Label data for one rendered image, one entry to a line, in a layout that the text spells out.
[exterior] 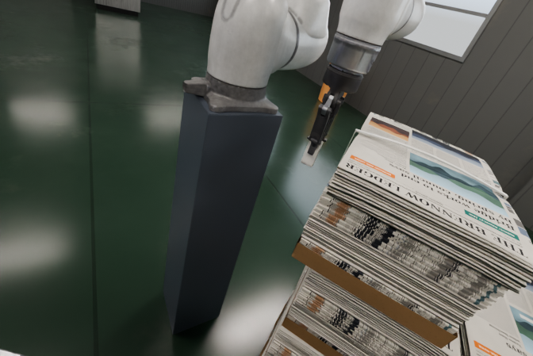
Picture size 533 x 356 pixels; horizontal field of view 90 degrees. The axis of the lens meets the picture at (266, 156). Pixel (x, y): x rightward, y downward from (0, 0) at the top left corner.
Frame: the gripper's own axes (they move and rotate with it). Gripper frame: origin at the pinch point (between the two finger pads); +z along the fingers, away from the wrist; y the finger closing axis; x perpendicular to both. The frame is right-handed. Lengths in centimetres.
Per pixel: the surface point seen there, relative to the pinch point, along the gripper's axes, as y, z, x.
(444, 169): -1.2, -9.7, -25.0
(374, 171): -16.6, -10.1, -12.9
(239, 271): 29, 96, 15
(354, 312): -18.7, 17.8, -22.5
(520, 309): 2, 13, -54
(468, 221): -17.7, -9.8, -26.7
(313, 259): -19.9, 10.0, -11.1
